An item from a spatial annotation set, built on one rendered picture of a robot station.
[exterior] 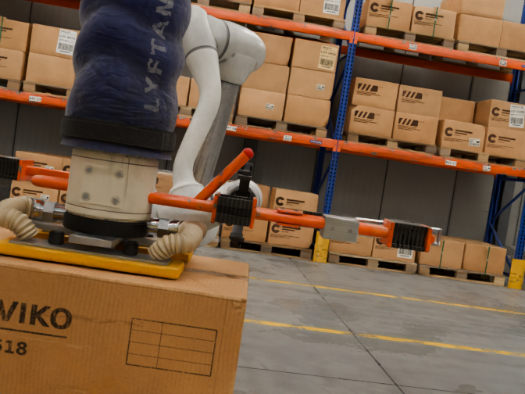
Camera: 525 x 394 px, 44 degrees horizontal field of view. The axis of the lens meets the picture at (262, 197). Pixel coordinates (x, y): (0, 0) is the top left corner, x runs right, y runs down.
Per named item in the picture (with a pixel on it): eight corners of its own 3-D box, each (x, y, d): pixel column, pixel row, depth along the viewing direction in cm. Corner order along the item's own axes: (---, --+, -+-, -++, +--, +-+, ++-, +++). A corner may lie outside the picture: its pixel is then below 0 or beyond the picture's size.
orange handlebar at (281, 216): (-29, 180, 129) (-27, 162, 128) (24, 177, 159) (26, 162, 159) (437, 250, 131) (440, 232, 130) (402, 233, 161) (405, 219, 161)
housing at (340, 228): (322, 238, 130) (325, 216, 130) (319, 234, 137) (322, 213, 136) (357, 243, 130) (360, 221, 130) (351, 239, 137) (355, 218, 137)
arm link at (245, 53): (141, 238, 224) (192, 239, 239) (167, 257, 213) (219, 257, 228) (202, 13, 208) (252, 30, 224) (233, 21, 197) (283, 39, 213)
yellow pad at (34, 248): (-11, 252, 118) (-7, 225, 118) (10, 245, 128) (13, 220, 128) (177, 280, 119) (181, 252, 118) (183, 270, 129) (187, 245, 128)
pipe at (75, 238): (-4, 231, 120) (0, 200, 119) (41, 219, 145) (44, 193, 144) (181, 259, 121) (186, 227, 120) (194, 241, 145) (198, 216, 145)
